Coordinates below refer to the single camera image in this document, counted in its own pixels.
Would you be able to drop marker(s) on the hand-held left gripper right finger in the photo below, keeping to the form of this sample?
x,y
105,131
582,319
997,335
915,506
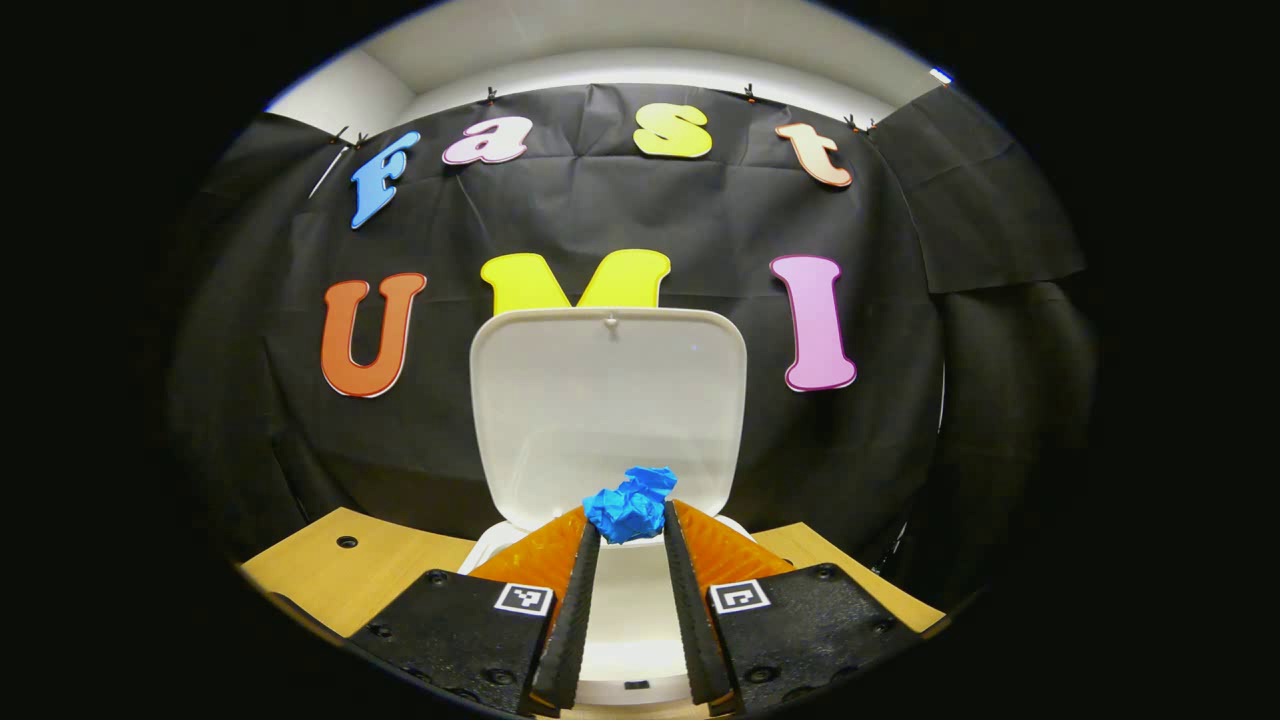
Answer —
x,y
690,620

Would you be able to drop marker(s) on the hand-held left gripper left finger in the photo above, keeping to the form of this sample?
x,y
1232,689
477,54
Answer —
x,y
575,620

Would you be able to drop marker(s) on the blue paper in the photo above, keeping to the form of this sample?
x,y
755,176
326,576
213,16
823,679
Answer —
x,y
632,505

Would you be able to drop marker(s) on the white desktop garbage bin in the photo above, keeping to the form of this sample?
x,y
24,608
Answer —
x,y
600,400

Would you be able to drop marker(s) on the wooden desktop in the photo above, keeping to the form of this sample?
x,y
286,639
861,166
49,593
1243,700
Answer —
x,y
340,575

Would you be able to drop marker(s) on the black backdrop cloth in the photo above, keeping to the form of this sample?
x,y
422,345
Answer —
x,y
880,430

